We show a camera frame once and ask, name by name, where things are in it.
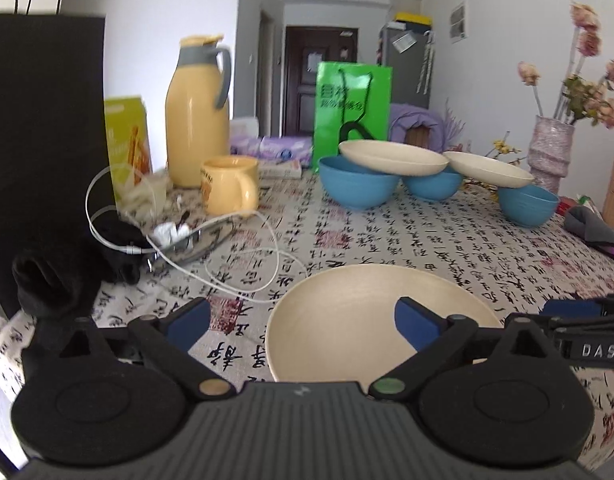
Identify blue bowl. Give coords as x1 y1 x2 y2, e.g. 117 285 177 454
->
402 170 464 203
318 156 402 212
498 184 561 228

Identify black cloth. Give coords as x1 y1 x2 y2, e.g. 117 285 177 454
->
12 212 142 322

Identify printed tablecloth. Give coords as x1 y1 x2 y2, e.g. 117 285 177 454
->
0 160 614 480

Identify purple jacket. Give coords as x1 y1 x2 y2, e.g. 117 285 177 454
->
388 102 456 153

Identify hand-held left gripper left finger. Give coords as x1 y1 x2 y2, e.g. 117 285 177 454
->
22 297 238 402

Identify wooden chair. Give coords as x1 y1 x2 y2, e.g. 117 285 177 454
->
404 127 434 150

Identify grey cloth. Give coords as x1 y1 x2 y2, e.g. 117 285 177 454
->
563 205 614 257

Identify yellow-green snack box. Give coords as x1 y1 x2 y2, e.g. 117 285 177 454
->
104 96 154 208

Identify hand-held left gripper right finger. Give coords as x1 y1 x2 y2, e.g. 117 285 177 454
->
369 297 578 403

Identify grey fridge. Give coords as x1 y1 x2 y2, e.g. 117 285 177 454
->
378 22 436 111

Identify purple tissue packets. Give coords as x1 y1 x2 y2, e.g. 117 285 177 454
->
231 135 315 163

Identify dried pink roses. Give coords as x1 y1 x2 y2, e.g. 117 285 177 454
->
517 2 614 129

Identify white cable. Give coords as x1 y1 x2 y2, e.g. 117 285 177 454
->
85 164 308 304

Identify white wall panel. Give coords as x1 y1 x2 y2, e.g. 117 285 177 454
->
449 0 469 44

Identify pink textured vase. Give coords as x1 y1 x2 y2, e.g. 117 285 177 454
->
529 115 576 196

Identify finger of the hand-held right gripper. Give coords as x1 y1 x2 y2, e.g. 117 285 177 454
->
542 294 614 332

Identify black paper bag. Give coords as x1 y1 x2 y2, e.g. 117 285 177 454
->
0 0 118 321

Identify clear plastic wrapper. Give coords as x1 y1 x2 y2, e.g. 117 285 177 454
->
118 170 168 222

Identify flat white box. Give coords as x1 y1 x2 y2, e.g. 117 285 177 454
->
259 160 304 180

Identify yellow flower branch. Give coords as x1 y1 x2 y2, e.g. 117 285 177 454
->
457 130 524 192

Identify yellow thermos jug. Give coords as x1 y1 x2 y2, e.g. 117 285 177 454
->
165 35 232 190

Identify yellow mug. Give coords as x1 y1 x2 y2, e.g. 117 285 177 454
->
201 156 260 219

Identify dark brown door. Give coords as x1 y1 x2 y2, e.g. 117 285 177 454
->
284 26 360 137

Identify folded umbrella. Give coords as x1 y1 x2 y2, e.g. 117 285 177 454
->
418 30 436 95

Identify metal-frame glasses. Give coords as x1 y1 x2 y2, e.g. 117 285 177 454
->
146 220 236 275

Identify cream plate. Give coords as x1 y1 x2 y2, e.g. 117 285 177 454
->
265 264 505 383
338 140 450 177
442 151 536 190

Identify green paper bag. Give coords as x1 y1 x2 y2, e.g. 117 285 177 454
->
312 61 393 174

